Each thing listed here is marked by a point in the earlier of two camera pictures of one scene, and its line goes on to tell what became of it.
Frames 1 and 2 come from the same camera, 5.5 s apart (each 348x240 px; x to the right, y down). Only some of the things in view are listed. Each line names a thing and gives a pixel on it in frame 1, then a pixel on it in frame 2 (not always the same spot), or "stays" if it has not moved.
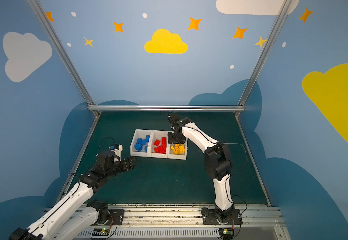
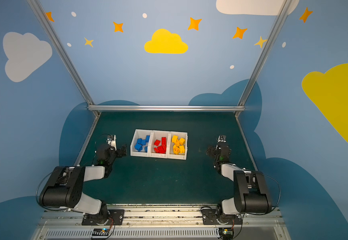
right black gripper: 176,137 → 214,151
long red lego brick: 161,149 stays
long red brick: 164,143 stays
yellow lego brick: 182,149 stays
